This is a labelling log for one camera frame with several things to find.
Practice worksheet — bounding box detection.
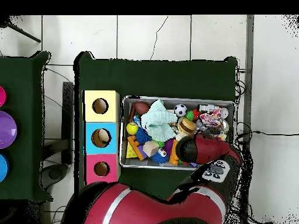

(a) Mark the wooden box with three holes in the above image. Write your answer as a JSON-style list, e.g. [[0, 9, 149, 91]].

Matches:
[[82, 90, 121, 186]]

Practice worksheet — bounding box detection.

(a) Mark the purple plastic bowl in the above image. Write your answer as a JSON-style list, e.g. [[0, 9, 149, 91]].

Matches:
[[0, 110, 18, 149]]

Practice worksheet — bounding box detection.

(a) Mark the plain wooden block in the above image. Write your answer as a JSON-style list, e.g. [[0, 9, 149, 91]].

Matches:
[[142, 140, 159, 158]]

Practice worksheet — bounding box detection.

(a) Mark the small brown football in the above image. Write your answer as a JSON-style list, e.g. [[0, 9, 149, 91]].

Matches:
[[134, 101, 150, 116]]

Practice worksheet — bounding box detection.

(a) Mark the grey floor cable cover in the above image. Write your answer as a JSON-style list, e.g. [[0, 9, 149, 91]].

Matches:
[[240, 15, 255, 150]]

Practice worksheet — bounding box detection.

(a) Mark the mint green waffle cloth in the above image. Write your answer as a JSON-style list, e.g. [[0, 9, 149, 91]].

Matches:
[[140, 99, 178, 142]]

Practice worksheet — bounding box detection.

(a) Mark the shallow wire mesh bin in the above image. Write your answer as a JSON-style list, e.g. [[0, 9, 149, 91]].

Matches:
[[118, 95, 235, 172]]

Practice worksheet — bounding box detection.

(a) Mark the colourful polka dot cloth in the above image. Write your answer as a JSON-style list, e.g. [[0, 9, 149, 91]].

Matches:
[[199, 107, 228, 128]]

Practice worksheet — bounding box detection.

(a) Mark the black power cable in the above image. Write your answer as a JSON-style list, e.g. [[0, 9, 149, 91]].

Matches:
[[235, 130, 299, 144]]

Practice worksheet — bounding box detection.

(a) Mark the black tripod leg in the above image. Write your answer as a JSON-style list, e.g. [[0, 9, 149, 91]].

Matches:
[[0, 16, 41, 43]]

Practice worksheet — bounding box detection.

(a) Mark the small soccer ball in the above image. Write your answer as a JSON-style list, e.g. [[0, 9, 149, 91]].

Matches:
[[173, 103, 188, 117]]

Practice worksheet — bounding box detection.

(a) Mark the pink plastic bowl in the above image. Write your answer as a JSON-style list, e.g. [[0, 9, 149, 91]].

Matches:
[[0, 85, 8, 108]]

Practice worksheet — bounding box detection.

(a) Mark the blue spiky rubber ball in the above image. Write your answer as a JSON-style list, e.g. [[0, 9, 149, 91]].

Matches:
[[135, 127, 152, 144]]

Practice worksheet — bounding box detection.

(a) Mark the plush burger toy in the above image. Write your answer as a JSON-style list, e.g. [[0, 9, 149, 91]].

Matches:
[[177, 117, 197, 135]]

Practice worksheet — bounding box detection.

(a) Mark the yellow ball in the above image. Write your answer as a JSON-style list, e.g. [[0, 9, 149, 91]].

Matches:
[[126, 121, 139, 135]]

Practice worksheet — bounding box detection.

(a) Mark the dark green tablecloth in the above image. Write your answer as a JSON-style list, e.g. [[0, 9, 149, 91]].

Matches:
[[0, 51, 53, 202], [73, 51, 239, 206]]

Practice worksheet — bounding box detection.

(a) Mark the silver toy robot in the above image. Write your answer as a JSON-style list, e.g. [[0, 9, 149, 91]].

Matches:
[[199, 103, 220, 113]]

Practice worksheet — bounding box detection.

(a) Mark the blue plastic bowl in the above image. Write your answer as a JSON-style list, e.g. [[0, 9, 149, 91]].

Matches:
[[0, 153, 9, 184]]

